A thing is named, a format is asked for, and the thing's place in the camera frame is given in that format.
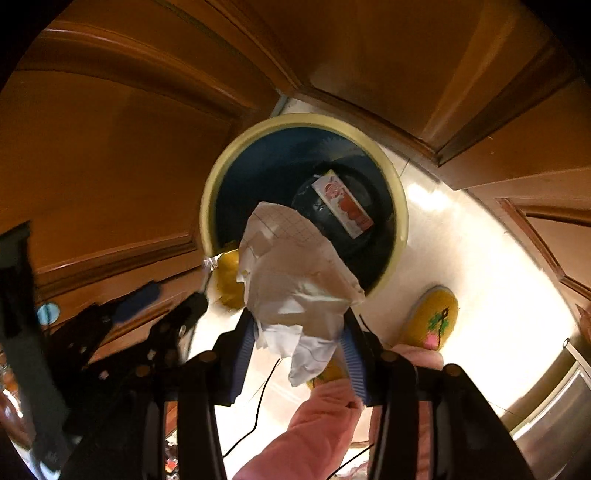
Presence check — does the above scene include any pink printed carton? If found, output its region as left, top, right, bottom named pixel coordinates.
left=310, top=170, right=375, bottom=240

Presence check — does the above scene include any yellow rounded object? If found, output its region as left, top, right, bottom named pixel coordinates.
left=215, top=249, right=247, bottom=310

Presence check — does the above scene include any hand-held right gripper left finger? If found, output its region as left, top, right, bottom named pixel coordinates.
left=60, top=311, right=257, bottom=480

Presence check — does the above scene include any person's pink trouser leg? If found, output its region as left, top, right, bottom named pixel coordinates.
left=235, top=378, right=365, bottom=480
left=369, top=344, right=445, bottom=450

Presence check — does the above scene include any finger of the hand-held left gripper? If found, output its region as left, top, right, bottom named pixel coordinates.
left=137, top=292, right=210, bottom=366
left=51, top=284, right=162, bottom=366

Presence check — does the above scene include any black cable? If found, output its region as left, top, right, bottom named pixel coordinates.
left=222, top=357, right=283, bottom=459

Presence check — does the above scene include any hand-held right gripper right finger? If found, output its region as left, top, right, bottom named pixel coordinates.
left=341, top=309, right=536, bottom=480

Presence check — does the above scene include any white paper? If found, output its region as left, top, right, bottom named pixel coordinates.
left=236, top=200, right=366, bottom=387

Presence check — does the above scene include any round trash bin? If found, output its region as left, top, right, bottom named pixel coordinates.
left=199, top=113, right=409, bottom=301

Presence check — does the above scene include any yellow slipper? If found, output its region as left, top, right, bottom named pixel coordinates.
left=307, top=359, right=348, bottom=388
left=401, top=285, right=460, bottom=352

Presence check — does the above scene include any silver appliance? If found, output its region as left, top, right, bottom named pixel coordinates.
left=501, top=339, right=591, bottom=462

